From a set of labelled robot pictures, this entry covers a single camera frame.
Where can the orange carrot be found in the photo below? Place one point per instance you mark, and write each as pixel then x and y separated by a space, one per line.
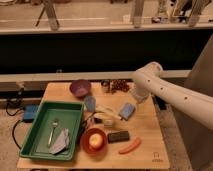
pixel 136 143

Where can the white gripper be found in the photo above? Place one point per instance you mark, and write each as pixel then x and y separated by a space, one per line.
pixel 139 107

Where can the green plastic tray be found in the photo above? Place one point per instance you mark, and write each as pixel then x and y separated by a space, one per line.
pixel 54 131

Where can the yellow apple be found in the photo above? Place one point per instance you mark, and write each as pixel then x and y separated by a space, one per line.
pixel 95 141

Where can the blue box on floor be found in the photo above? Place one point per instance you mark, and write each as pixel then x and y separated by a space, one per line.
pixel 29 113

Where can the metal fork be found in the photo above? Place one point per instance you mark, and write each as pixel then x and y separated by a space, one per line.
pixel 54 125

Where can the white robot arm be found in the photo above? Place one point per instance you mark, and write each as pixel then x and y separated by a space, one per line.
pixel 196 105

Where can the purple bowl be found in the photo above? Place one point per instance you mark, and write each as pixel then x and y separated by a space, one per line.
pixel 80 88

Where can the yellow banana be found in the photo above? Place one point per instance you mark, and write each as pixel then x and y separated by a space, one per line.
pixel 105 113

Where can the grey cloth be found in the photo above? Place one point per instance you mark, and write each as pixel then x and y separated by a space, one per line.
pixel 61 142

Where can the blue sponge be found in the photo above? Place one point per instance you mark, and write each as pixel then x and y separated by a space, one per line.
pixel 126 111

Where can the black rectangular block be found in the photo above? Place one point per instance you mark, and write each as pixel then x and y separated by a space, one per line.
pixel 119 136

